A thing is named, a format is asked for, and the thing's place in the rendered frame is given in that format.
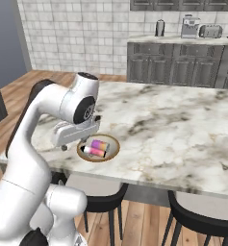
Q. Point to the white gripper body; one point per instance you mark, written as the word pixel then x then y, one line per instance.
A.
pixel 73 131

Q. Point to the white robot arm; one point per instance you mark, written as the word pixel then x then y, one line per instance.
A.
pixel 29 166

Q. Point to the brown rimmed bowl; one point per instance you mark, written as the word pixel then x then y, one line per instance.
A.
pixel 114 150

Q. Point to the pink orange soda can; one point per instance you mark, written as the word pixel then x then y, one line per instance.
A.
pixel 94 152

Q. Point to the pink purple soda can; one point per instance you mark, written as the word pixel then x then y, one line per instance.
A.
pixel 101 145

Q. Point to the black stool with grey seat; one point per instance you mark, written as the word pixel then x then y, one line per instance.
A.
pixel 102 198
pixel 208 214

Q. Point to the grey base cupboard run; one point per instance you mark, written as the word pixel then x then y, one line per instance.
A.
pixel 176 64

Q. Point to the dark grey kettle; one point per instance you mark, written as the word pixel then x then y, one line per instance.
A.
pixel 159 28

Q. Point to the silver coffee machine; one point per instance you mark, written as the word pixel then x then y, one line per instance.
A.
pixel 190 27

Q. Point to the silver toaster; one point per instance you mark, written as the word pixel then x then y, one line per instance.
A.
pixel 211 31

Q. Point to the grey wall cupboard run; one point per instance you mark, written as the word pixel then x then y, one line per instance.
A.
pixel 182 4

